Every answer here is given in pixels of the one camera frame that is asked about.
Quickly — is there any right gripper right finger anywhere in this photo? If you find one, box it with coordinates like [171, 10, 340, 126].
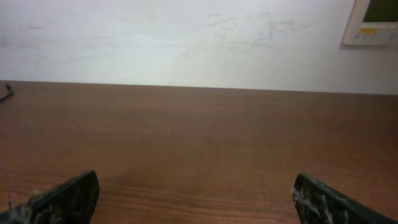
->
[292, 174, 397, 224]

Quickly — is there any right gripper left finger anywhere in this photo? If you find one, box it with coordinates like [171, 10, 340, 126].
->
[1, 170, 100, 224]

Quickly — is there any black cable gold plug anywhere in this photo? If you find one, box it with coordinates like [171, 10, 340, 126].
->
[0, 83, 14, 103]

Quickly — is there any white wall thermostat panel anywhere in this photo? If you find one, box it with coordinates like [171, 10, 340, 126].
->
[342, 0, 397, 46]

